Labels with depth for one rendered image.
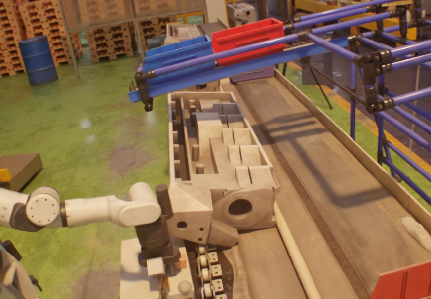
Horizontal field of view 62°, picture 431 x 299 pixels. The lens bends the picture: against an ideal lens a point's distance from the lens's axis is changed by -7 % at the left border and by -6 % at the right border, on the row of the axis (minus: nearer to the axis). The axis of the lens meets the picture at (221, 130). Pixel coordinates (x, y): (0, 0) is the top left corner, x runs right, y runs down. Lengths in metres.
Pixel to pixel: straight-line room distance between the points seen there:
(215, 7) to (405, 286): 6.61
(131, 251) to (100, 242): 1.47
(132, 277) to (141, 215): 0.30
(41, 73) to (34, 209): 7.03
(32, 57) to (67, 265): 5.69
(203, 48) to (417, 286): 1.13
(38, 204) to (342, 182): 1.15
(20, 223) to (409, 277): 0.96
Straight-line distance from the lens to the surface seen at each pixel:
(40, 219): 0.97
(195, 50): 1.57
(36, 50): 7.87
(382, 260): 1.28
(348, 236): 1.35
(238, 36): 1.58
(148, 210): 0.99
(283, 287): 1.18
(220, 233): 1.28
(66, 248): 2.87
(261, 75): 2.98
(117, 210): 0.99
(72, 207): 1.00
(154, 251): 1.11
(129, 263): 1.29
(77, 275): 2.61
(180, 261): 1.20
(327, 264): 1.25
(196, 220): 1.21
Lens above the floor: 1.62
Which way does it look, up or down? 24 degrees down
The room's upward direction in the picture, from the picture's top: 8 degrees counter-clockwise
